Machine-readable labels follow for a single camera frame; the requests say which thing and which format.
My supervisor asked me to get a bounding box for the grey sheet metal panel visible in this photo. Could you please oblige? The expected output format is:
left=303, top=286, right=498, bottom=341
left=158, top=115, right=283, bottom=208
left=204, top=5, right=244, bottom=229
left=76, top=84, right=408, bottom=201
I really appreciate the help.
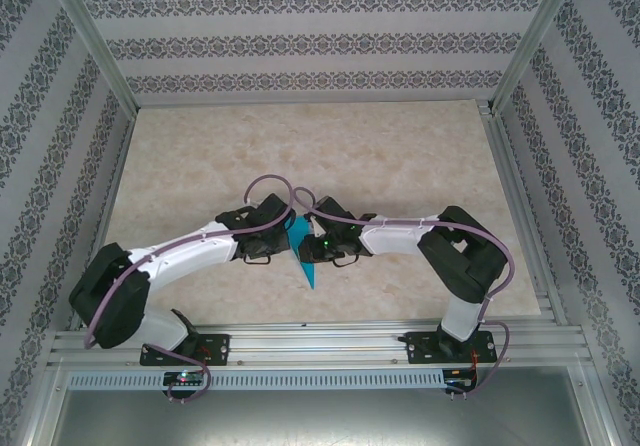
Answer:
left=29, top=365, right=614, bottom=446

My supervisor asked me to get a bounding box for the blue paper sheet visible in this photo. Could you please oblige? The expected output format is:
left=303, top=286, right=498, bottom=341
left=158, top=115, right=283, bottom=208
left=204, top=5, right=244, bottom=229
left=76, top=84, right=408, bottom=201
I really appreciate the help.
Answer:
left=287, top=214, right=321, bottom=292

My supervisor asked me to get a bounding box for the aluminium side rail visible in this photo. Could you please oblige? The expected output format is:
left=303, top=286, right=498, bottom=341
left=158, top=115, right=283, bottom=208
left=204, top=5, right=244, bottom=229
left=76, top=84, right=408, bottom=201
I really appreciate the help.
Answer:
left=67, top=108, right=139, bottom=330
left=477, top=98, right=569, bottom=327

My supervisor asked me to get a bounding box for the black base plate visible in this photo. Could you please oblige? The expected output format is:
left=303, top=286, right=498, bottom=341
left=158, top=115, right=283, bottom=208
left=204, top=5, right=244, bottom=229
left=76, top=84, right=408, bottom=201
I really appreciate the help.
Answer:
left=405, top=330, right=496, bottom=366
left=139, top=333, right=231, bottom=367

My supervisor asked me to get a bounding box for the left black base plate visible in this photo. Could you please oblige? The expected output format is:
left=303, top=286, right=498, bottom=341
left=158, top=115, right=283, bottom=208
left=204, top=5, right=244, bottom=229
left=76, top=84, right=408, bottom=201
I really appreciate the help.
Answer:
left=139, top=333, right=231, bottom=367

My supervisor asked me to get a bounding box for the left small controller board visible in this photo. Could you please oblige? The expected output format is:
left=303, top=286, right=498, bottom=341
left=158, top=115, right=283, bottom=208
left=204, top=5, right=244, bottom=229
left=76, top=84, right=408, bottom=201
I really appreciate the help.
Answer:
left=163, top=371, right=205, bottom=387

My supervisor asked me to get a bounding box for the aluminium frame post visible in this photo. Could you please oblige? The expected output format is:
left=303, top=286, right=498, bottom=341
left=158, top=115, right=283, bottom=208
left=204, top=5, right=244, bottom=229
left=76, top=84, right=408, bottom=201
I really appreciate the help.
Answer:
left=489, top=0, right=586, bottom=115
left=43, top=0, right=139, bottom=112

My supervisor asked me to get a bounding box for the right small controller board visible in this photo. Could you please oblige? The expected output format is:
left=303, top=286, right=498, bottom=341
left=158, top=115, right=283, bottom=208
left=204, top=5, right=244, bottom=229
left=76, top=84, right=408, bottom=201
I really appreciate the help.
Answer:
left=444, top=375, right=479, bottom=392

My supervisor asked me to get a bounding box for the small controller board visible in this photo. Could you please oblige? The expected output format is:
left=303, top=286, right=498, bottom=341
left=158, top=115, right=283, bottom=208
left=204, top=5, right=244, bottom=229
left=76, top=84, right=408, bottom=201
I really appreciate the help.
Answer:
left=163, top=371, right=205, bottom=387
left=444, top=375, right=479, bottom=392

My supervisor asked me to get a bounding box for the slotted grey cable duct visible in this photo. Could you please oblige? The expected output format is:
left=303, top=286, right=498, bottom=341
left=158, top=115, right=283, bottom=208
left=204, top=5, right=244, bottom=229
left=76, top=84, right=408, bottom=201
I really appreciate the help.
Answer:
left=67, top=369, right=446, bottom=391

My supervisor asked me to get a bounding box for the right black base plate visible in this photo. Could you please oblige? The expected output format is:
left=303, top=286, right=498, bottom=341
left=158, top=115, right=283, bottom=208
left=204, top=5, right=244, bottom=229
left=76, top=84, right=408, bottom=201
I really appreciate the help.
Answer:
left=405, top=330, right=496, bottom=366

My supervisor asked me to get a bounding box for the aluminium mounting rail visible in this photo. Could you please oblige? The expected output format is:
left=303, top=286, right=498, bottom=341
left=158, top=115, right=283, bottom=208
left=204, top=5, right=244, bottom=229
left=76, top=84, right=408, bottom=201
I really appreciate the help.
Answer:
left=47, top=318, right=589, bottom=367

